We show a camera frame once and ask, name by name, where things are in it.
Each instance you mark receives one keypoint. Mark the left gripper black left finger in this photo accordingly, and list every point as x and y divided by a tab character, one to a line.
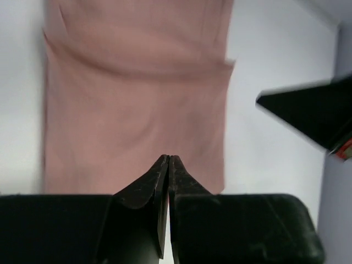
135	227

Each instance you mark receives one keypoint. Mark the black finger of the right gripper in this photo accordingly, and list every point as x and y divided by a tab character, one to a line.
321	111

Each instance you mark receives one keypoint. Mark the pink printed t shirt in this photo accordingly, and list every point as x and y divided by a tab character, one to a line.
128	81

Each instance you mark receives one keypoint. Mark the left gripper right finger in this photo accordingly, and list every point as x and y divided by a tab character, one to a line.
194	217

